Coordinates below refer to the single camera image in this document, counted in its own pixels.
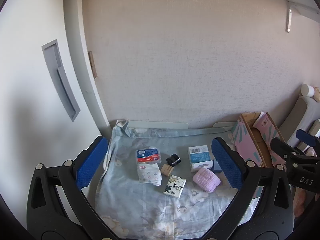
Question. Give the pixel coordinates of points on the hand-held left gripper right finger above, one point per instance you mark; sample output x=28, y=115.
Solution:
x=226, y=165

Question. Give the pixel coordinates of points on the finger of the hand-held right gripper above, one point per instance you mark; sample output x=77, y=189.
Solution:
x=307, y=137
x=282, y=147

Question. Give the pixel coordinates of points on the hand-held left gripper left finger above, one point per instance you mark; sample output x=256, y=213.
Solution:
x=92, y=162

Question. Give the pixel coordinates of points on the pink printed cardboard box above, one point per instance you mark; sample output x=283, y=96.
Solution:
x=260, y=145

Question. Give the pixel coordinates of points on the black round jar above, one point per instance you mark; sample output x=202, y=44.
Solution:
x=173, y=160

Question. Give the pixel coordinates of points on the white patterned tissue pack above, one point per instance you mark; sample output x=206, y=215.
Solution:
x=149, y=175

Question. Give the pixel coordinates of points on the small blue box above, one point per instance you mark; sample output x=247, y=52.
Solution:
x=216, y=167

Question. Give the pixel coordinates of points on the grey cushion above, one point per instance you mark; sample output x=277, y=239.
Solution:
x=300, y=115

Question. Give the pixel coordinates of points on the pink knitted cloth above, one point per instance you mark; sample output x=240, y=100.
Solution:
x=206, y=180

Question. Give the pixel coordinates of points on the white and blue carton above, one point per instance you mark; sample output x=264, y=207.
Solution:
x=200, y=158

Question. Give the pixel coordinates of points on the white cup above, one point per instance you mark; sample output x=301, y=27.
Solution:
x=307, y=90

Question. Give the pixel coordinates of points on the floral tissue packet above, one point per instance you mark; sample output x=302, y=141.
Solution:
x=175, y=186

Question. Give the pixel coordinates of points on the clear floss pick box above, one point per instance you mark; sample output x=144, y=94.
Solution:
x=148, y=155

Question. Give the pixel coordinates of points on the small beige wooden roll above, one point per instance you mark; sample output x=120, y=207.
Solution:
x=167, y=169

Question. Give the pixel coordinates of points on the floral bed sheet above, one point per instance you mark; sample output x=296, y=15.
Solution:
x=140, y=205

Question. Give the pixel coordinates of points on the white sliding door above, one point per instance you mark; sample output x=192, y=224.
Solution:
x=22, y=92

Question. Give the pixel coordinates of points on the short white bed rail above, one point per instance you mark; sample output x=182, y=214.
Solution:
x=225, y=124

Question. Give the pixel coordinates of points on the white shelf bracket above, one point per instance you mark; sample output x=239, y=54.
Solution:
x=289, y=15

